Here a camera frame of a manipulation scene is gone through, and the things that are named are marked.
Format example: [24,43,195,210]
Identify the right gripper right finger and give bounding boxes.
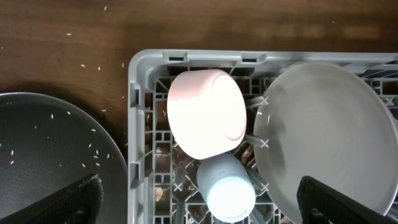
[297,175,397,224]

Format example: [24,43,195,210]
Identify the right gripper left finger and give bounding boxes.
[1,174,104,224]

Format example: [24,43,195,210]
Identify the grey plate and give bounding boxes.
[254,63,397,223]

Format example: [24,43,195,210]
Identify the light blue plastic cup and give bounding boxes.
[197,153,256,223]

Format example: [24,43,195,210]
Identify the pink bowl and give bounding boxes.
[167,70,247,160]

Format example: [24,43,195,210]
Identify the grey dishwasher rack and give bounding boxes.
[127,49,397,223]

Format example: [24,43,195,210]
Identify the round black tray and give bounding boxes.
[1,93,127,223]

